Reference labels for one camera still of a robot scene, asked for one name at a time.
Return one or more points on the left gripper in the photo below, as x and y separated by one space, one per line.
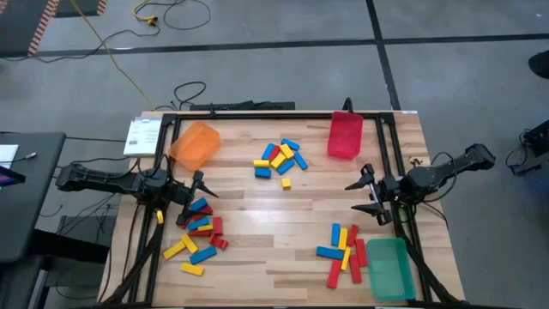
182 193

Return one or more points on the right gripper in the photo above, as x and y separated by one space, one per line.
392 189

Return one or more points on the blue wooden block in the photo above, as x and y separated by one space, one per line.
330 252
285 167
198 223
268 151
203 255
300 161
198 204
263 173
290 144
335 234

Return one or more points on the yellow wooden block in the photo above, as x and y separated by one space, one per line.
286 151
342 238
174 250
189 243
191 269
345 258
205 228
278 160

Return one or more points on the red wooden arch block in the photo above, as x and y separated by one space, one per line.
218 242

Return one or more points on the yellow wooden cylinder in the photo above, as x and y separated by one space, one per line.
261 163

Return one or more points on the small yellow wooden cube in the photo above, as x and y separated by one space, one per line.
286 183

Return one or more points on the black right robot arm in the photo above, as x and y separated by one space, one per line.
450 165

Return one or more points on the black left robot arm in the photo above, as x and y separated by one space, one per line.
107 180

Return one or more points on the small yellow tag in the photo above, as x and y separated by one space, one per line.
160 216

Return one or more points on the small dark hardware pieces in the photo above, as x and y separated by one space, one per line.
415 161

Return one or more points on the orange translucent plastic bin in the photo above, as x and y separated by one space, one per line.
195 146

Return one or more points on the red translucent plastic bin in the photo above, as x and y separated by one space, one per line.
345 135

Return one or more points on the green translucent plastic bin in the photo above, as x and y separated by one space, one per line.
390 269

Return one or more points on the white printed booklet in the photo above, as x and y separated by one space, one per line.
143 136

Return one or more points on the black clamp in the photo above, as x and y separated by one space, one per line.
348 105

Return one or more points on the black power strip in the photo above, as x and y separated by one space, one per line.
257 105

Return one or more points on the dark box under desk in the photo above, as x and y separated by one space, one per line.
81 236

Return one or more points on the black side desk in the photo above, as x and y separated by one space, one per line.
30 206

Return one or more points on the black floor equipment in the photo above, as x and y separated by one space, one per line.
536 141

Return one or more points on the dark tablet device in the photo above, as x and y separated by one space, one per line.
9 176

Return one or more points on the white paper sheet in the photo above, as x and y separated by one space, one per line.
7 155

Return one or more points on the person's shoe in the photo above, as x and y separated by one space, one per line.
540 64

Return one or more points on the small black orange-striped mat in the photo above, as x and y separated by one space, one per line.
83 6

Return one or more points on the large black orange-striped mat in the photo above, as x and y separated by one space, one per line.
21 21

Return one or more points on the black aluminium table frame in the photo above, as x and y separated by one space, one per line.
279 116

